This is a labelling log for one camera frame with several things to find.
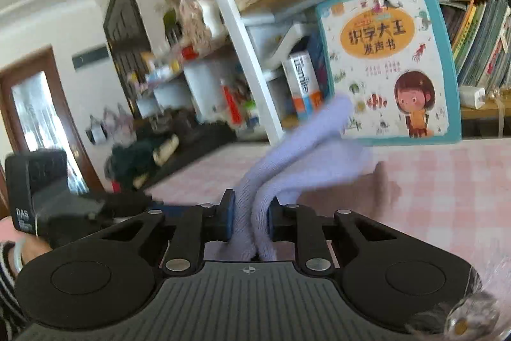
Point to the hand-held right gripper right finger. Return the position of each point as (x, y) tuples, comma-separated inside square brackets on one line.
[(272, 221)]

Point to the pink checked tablecloth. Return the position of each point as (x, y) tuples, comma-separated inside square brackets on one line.
[(439, 197)]

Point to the beige plush figure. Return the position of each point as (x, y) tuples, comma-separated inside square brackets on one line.
[(193, 23)]

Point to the person's left forearm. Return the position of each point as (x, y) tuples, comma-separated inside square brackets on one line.
[(10, 297)]

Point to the white and wood bookshelf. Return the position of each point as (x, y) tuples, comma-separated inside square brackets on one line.
[(255, 57)]

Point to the wooden door with glass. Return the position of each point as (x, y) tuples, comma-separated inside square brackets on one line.
[(40, 117)]

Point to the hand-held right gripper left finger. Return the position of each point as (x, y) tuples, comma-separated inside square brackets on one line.
[(228, 217)]

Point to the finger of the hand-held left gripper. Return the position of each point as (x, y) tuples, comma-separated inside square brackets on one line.
[(127, 204)]

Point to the row of children's books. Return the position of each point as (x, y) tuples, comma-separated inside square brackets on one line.
[(479, 41)]

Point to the dark green cloth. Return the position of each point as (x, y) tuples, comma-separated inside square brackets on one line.
[(131, 161)]

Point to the white box with orange band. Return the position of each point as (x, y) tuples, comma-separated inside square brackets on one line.
[(303, 85)]

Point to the pale green bangle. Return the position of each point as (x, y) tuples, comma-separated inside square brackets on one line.
[(18, 257)]

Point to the lilac sweater with orange outline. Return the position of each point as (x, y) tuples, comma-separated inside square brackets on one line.
[(287, 173)]

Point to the white charger plug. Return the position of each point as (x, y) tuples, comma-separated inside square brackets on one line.
[(472, 97)]

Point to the teal-edged children's picture book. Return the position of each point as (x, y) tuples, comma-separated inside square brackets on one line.
[(385, 61)]

